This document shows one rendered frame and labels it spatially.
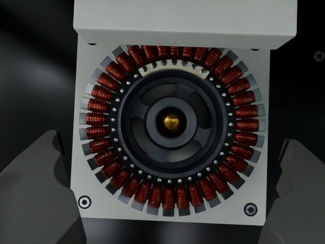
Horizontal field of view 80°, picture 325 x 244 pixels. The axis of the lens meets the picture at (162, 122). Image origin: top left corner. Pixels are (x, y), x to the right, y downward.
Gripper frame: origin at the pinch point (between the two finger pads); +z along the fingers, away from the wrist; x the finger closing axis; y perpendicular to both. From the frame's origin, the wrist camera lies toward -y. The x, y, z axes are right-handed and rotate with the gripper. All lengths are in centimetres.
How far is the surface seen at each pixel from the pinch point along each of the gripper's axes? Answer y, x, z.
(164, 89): -1.2, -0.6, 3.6
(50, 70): -1.9, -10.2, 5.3
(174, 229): 9.1, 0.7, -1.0
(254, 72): -2.6, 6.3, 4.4
